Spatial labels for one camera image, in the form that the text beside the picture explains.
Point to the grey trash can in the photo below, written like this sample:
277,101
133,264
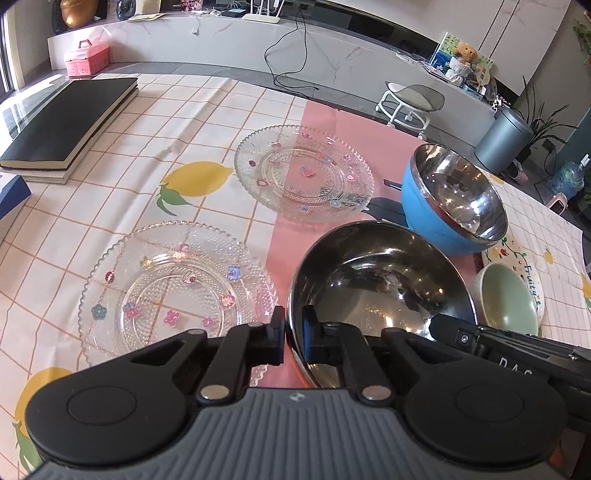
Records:
506,138

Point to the blue steel-lined bowl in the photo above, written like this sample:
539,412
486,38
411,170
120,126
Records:
451,203

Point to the white wifi router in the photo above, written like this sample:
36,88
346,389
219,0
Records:
264,11

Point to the white rolling stool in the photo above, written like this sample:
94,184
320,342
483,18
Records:
410,107

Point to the water bottle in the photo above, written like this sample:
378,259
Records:
569,179

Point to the pink storage box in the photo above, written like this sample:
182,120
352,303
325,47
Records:
89,59

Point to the white fruity ceramic plate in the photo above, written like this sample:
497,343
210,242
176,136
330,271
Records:
511,253

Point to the teddy bear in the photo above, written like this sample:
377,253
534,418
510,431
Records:
463,57

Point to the clear glass plate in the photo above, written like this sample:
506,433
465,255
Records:
304,174
166,278

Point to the near clear glass plate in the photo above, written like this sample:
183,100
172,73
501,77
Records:
166,278

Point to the far clear glass plate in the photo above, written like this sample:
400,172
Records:
304,174

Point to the orange steel-lined bowl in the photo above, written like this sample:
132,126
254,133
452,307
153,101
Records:
373,275

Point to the pink small heater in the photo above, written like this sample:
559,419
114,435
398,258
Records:
558,203

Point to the golden vase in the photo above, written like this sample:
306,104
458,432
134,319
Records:
78,13

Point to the black notebook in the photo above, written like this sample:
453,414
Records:
57,134

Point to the blue box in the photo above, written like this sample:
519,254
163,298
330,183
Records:
14,191

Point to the green ceramic bowl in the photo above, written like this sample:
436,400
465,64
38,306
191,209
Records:
502,301

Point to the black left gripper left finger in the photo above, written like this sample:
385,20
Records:
134,406

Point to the green potted plant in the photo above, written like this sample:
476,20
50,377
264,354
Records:
542,126

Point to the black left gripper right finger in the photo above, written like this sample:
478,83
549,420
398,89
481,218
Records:
470,411

